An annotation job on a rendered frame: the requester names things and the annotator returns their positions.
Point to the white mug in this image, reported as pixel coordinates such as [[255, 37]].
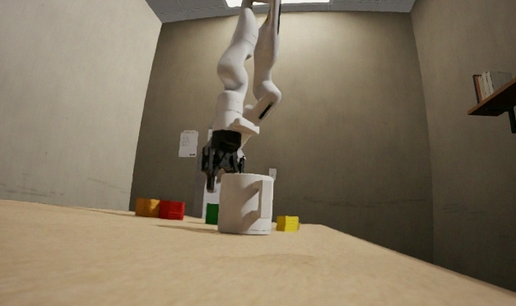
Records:
[[239, 212]]

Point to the red cube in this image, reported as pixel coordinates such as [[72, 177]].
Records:
[[171, 210]]

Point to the green cube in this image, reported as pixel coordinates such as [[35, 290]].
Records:
[[212, 214]]

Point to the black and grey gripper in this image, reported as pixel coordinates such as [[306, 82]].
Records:
[[221, 155]]

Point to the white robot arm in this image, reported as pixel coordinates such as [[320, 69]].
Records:
[[263, 44]]

